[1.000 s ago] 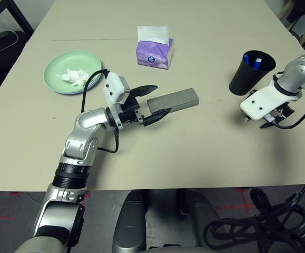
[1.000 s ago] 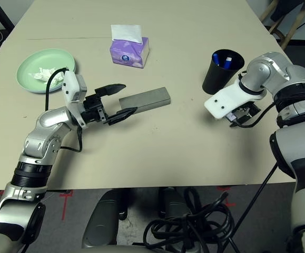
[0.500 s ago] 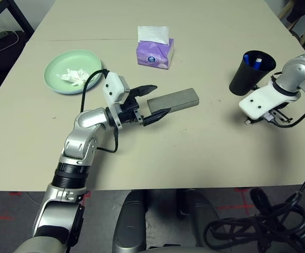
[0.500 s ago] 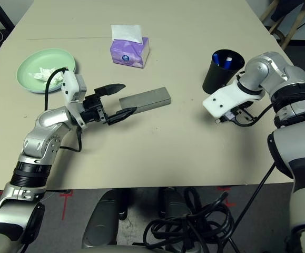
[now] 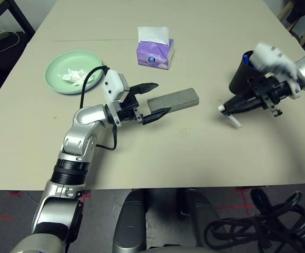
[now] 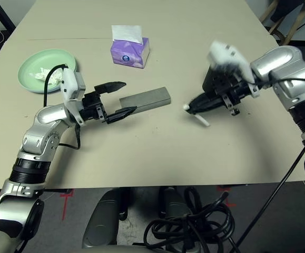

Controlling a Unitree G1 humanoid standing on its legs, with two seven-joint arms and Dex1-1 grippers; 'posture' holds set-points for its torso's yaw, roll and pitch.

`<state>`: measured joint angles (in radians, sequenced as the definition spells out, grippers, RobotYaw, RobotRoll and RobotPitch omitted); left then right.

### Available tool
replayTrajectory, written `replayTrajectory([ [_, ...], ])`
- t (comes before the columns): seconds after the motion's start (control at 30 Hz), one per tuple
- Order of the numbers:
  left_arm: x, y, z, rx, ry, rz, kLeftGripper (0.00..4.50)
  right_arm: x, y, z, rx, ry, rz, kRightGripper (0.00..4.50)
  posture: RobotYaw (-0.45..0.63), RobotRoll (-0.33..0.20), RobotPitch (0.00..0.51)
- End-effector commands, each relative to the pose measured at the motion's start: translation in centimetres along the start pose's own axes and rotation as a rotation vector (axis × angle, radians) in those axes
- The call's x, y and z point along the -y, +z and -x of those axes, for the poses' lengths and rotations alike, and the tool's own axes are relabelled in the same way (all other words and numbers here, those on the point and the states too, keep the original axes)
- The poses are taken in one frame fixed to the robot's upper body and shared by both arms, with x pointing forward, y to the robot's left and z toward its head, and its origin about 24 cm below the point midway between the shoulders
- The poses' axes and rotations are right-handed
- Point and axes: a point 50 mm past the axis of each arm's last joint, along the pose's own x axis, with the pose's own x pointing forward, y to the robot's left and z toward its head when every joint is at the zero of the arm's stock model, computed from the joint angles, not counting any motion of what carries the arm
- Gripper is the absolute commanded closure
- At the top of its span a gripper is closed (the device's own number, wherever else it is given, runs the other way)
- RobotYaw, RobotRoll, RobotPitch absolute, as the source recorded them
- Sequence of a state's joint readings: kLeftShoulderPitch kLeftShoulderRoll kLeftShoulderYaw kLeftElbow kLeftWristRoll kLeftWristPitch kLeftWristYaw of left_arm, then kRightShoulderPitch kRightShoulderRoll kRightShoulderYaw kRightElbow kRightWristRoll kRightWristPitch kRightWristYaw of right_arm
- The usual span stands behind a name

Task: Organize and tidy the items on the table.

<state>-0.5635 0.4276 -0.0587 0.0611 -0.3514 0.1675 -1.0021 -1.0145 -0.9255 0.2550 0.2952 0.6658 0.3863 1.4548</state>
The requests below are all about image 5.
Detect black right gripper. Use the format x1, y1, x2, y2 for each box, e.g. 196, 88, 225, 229
222, 75, 293, 118

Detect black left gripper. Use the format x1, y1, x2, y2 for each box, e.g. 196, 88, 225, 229
114, 82, 172, 125

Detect black cap whiteboard marker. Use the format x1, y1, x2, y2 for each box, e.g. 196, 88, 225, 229
217, 104, 242, 130

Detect grey glasses case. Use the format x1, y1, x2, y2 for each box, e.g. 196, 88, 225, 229
147, 87, 200, 114

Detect green plastic plate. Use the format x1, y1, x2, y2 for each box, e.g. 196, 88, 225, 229
44, 50, 103, 95

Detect black plastic cup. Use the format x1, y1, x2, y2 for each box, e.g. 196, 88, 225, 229
228, 50, 265, 95

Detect purple tissue pack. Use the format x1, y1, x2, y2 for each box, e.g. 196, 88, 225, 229
136, 38, 175, 70

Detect blue plastic plate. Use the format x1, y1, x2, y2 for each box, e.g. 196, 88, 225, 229
48, 65, 103, 95

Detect white tissue sheet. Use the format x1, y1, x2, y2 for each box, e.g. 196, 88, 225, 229
137, 26, 169, 45

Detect black jacket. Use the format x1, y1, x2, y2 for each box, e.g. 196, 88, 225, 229
286, 0, 305, 24

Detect grey robot right leg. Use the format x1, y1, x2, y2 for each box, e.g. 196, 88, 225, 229
177, 188, 219, 247

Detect grey robot leg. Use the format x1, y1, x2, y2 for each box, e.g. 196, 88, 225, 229
112, 189, 149, 253
177, 188, 219, 247

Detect grey robot left leg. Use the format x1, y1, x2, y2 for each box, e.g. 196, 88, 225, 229
112, 189, 149, 253

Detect light grey robot torso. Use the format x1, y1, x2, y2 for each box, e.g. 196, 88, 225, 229
146, 244, 203, 253

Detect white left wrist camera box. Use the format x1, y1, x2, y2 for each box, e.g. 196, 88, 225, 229
102, 69, 130, 105

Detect black left camera cable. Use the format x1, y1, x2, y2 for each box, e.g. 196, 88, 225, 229
80, 65, 117, 151

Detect black cable bundle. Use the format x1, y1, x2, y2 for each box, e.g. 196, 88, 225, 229
203, 187, 305, 253

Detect white floor cable loop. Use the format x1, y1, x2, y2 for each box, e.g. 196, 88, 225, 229
0, 31, 21, 54

